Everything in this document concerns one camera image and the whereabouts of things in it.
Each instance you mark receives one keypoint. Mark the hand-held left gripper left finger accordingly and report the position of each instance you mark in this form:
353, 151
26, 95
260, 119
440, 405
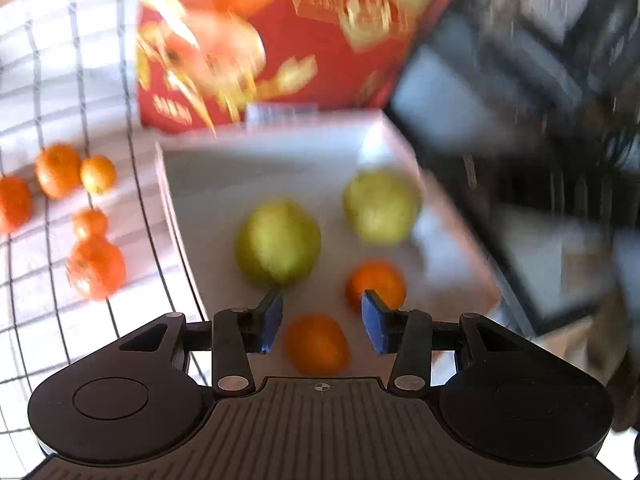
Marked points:
270, 322

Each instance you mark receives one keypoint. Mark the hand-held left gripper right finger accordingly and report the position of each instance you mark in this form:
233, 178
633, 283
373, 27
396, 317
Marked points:
375, 322

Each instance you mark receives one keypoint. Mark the pink cardboard box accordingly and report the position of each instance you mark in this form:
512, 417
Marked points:
210, 185

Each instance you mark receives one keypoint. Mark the small tangerine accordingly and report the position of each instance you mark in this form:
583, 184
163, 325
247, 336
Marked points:
98, 174
90, 223

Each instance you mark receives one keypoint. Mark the black glass computer case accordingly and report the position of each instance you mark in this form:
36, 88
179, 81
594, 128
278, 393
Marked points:
525, 110

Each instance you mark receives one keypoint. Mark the red orange-print box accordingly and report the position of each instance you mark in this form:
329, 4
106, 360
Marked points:
310, 35

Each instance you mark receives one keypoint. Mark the white black checkered cloth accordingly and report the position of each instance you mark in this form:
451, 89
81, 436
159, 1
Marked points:
50, 60

